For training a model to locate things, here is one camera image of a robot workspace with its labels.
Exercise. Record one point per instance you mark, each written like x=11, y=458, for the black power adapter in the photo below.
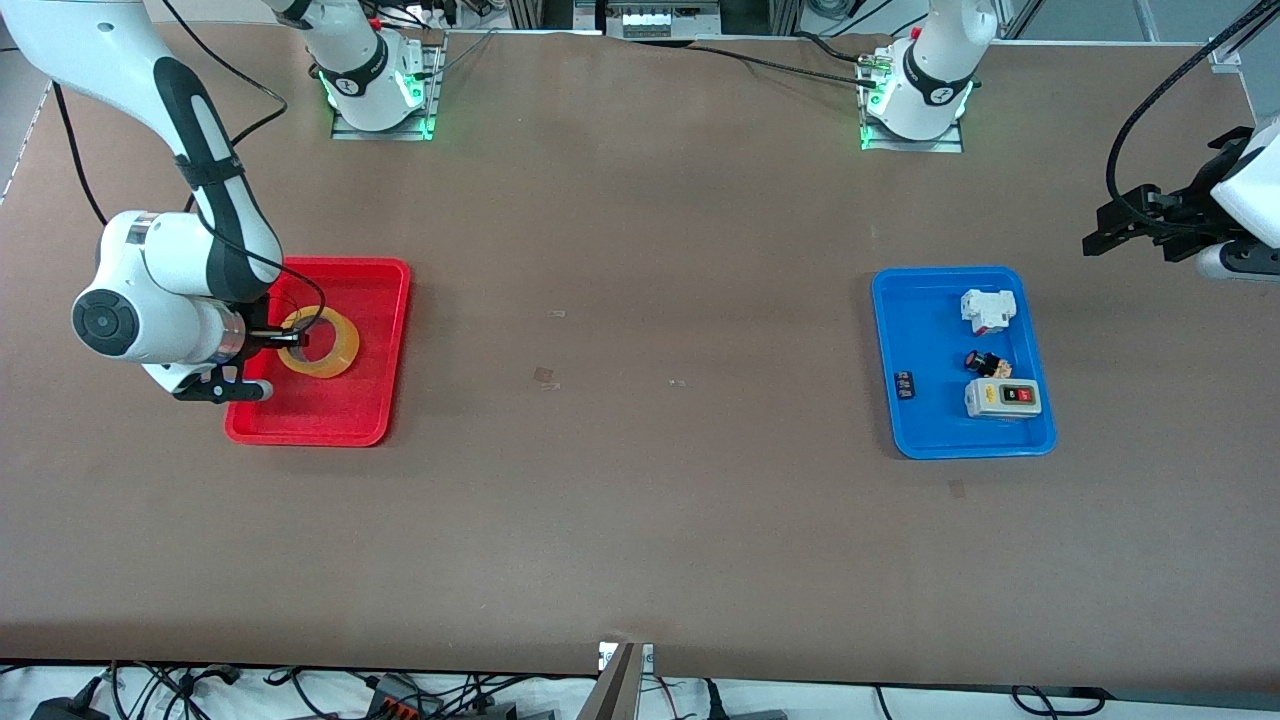
x=70, y=705

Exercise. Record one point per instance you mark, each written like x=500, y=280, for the red plastic tray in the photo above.
x=340, y=410

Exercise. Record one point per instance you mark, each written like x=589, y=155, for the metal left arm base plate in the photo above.
x=955, y=145

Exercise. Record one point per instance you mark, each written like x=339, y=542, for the black red push button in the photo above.
x=985, y=363

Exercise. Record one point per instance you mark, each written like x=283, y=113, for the white electrical connector block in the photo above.
x=988, y=308

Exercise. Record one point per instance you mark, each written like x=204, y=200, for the yellow clear tape roll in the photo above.
x=340, y=355

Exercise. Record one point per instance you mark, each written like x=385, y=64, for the small black terminal block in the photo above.
x=905, y=385

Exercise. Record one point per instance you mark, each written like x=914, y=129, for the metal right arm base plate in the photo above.
x=425, y=125

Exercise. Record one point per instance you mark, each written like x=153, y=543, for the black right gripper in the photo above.
x=259, y=335

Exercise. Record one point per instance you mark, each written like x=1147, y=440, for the orange black connector block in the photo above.
x=400, y=700

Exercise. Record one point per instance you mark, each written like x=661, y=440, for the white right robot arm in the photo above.
x=160, y=270

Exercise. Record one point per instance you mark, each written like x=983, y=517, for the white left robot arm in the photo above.
x=930, y=80

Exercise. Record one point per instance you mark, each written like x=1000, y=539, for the white power strip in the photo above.
x=665, y=20

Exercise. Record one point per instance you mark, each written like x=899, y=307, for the blue plastic tray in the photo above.
x=940, y=420

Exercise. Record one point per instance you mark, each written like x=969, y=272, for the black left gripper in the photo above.
x=1190, y=211

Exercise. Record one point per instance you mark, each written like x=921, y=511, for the grey switch box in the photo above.
x=1002, y=398

